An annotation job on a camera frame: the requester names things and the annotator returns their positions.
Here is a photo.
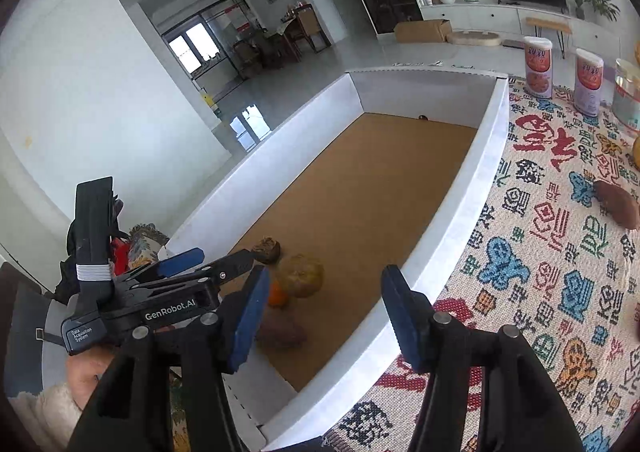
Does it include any patterned cushion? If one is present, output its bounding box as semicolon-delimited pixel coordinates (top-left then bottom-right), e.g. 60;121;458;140
112;224;171;277

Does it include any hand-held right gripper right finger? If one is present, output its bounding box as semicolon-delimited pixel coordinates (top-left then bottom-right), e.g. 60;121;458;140
380;266;586;452

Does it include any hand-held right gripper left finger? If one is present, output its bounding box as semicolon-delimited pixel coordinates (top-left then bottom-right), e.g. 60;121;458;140
65;264;273;452

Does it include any person's left forearm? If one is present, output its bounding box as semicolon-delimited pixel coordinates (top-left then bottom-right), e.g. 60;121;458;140
7;382;83;452

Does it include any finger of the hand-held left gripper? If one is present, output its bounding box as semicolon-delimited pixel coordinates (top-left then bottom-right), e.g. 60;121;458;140
150;248;258;297
112;247;206;290

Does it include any food picture tin can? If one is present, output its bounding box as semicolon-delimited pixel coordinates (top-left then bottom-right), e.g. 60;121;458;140
522;36;553;99

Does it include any glass balcony door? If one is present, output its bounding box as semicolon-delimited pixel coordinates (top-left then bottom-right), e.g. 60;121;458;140
162;0;251;82

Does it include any brown cardboard box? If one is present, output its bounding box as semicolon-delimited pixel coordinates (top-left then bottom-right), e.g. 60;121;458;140
394;19;453;43

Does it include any small wooden bench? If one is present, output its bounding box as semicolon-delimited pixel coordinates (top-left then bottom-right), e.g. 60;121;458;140
525;16;572;60

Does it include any dining table with chairs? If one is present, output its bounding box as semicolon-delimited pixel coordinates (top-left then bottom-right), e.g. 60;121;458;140
232;3;333;78

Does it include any brown sweet potato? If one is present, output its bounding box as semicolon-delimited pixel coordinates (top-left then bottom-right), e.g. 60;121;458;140
592;180;640;229
256;307;307;352

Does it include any round tan scratcher pad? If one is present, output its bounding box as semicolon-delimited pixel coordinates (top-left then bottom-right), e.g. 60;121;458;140
446;30;502;47

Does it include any printed woven tablecloth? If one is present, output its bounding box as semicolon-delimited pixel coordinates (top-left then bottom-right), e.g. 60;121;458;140
320;76;640;452

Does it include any glass jar gold lid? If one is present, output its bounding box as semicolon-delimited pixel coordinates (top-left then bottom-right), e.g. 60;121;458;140
612;58;640;130

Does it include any person's left hand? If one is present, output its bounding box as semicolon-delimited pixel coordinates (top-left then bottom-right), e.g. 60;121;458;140
65;351;118;413

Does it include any green pear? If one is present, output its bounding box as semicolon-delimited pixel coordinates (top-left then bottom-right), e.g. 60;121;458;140
276;253;325;299

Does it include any orange tangerine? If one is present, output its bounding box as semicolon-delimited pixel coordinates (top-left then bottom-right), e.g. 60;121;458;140
267;280;291;309

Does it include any large potted plant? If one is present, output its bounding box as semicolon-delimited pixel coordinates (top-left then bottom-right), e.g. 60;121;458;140
582;0;621;22

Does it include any white cardboard box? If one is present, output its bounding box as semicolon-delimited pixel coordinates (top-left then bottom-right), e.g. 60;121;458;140
165;66;511;450

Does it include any white television cabinet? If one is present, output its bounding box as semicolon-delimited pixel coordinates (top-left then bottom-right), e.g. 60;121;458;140
420;0;626;57

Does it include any dark mangosteen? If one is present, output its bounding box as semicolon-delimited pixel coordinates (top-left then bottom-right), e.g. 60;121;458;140
251;237;281;265

